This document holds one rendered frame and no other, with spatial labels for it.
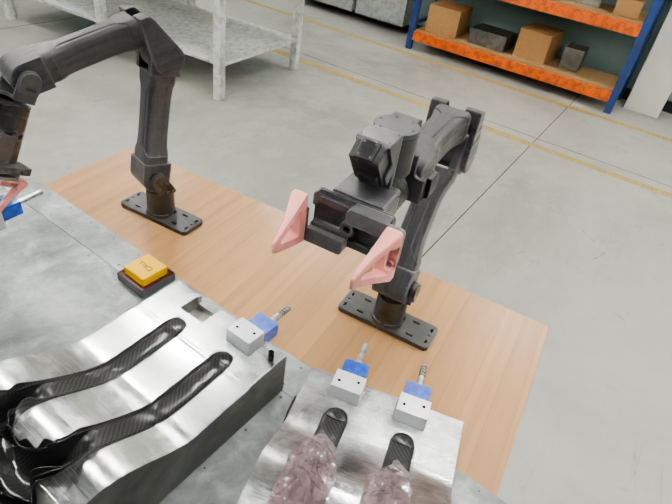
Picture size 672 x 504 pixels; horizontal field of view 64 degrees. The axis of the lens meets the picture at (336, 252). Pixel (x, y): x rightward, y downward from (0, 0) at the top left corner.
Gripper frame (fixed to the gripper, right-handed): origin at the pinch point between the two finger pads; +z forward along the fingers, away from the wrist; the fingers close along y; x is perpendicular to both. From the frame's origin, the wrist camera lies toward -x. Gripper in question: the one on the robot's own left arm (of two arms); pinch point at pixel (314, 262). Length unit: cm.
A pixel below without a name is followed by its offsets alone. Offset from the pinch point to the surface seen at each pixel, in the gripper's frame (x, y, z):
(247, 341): 28.3, -13.6, -7.7
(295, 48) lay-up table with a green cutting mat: 107, -209, -345
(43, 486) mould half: 26.3, -18.4, 24.8
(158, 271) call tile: 37, -43, -19
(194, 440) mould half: 32.2, -10.7, 8.4
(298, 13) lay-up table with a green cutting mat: 80, -209, -345
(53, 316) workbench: 40, -52, -1
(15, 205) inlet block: 26, -67, -9
